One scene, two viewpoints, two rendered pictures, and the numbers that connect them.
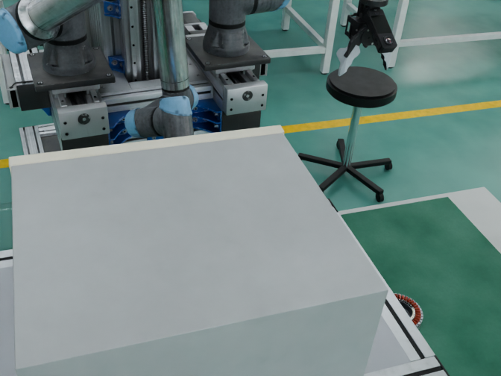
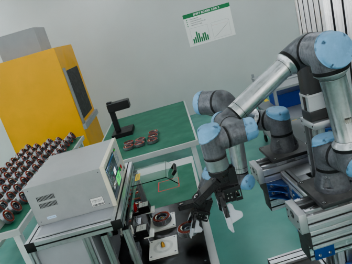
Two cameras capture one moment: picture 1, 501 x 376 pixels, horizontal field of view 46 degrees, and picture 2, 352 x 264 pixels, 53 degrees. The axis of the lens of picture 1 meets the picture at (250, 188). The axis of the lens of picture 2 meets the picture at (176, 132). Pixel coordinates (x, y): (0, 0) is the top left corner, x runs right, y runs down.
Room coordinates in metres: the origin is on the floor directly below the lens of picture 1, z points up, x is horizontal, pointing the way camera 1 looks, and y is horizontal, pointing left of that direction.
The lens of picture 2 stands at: (1.79, -1.28, 1.84)
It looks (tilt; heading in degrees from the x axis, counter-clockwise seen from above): 17 degrees down; 113
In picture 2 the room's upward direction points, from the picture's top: 16 degrees counter-clockwise
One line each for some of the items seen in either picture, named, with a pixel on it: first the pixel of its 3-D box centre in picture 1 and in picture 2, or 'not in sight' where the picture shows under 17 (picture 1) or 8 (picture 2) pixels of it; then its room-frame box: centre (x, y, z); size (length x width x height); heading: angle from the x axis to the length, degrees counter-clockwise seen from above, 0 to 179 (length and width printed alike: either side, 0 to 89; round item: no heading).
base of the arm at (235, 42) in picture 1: (227, 33); (332, 174); (1.82, 0.11, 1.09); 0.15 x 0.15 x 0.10
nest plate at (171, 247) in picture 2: not in sight; (163, 247); (0.97, 0.08, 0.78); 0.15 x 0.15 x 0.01; 21
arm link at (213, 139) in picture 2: not in sight; (212, 141); (1.48, -0.27, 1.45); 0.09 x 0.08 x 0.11; 33
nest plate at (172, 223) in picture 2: not in sight; (163, 222); (0.88, 0.31, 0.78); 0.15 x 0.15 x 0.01; 21
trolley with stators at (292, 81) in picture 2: not in sight; (292, 108); (1.56, 2.92, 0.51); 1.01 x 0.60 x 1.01; 111
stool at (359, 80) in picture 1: (356, 130); not in sight; (2.64, -0.52, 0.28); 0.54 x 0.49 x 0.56; 21
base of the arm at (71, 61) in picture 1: (67, 48); (283, 139); (1.61, 0.56, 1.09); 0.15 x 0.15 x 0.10
